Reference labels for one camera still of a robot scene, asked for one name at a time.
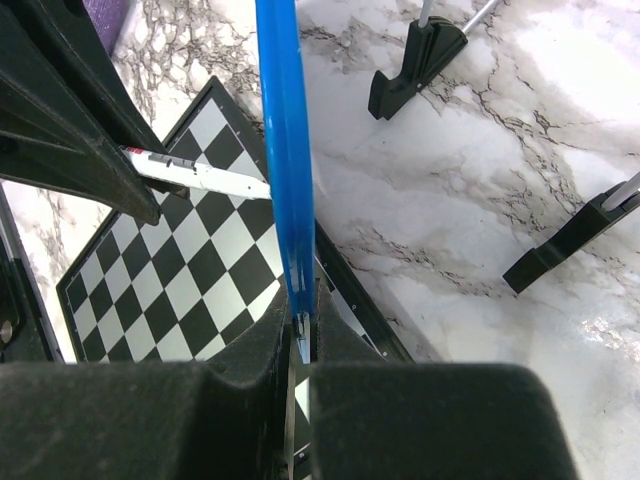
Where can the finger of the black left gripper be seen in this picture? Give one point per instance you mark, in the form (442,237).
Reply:
(77,88)
(21,133)

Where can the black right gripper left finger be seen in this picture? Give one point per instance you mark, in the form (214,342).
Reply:
(224,418)

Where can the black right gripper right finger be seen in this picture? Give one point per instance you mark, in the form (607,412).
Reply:
(376,419)

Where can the white blue whiteboard marker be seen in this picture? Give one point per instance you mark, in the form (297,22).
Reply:
(189,173)

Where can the blue framed whiteboard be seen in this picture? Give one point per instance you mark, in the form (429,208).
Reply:
(289,157)

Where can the purple glitter microphone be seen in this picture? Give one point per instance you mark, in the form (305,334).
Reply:
(108,18)

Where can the black white chessboard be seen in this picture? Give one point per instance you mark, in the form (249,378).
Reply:
(186,288)

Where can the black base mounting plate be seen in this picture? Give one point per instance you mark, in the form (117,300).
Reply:
(26,331)

